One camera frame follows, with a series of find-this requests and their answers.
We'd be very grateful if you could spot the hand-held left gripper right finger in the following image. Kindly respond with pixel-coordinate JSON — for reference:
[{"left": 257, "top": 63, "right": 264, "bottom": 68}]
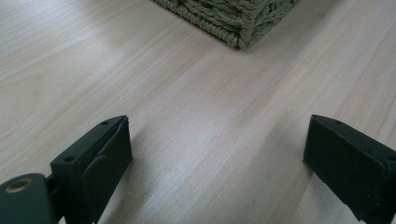
[{"left": 303, "top": 114, "right": 396, "bottom": 224}]

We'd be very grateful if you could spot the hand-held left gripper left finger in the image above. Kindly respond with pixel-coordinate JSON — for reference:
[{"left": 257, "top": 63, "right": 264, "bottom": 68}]
[{"left": 49, "top": 115, "right": 134, "bottom": 224}]

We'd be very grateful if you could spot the green woven basket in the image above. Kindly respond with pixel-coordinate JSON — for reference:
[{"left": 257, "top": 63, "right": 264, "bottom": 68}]
[{"left": 151, "top": 0, "right": 303, "bottom": 49}]

